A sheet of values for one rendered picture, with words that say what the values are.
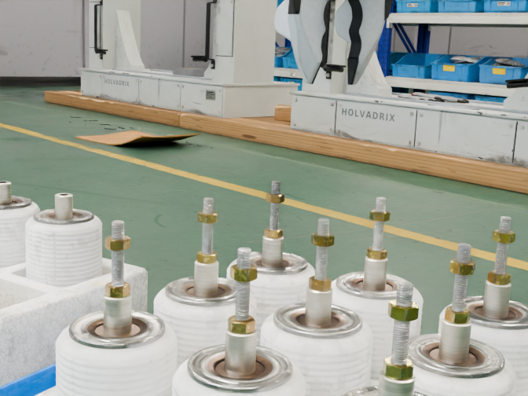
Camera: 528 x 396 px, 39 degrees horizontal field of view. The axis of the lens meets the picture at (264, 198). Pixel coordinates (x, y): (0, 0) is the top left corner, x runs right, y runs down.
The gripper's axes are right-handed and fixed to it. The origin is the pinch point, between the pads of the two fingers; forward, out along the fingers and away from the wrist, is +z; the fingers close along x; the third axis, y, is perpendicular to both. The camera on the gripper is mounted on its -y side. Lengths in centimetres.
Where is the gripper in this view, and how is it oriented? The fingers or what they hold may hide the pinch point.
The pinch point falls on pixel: (336, 67)
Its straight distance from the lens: 59.2
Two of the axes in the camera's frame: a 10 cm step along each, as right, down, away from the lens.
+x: -9.0, 0.5, -4.3
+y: -4.3, -2.0, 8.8
